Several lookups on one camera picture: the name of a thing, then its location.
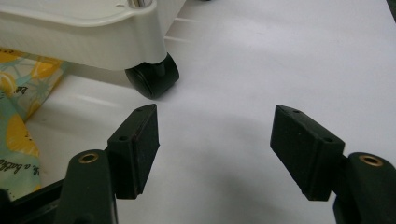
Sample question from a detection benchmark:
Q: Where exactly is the yellow green patterned cloth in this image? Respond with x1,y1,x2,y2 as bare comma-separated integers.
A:
0,48,71,202

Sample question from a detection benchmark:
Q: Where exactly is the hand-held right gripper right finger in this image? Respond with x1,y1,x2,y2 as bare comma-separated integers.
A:
270,105,346,202

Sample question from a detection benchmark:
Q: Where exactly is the black caster wheel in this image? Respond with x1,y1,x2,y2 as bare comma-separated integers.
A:
124,52,180,101

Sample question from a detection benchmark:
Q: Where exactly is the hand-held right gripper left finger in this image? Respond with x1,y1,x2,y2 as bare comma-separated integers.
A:
106,104,161,200

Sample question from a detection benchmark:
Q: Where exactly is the white two-tier cart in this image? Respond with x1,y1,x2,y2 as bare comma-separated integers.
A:
0,0,200,72

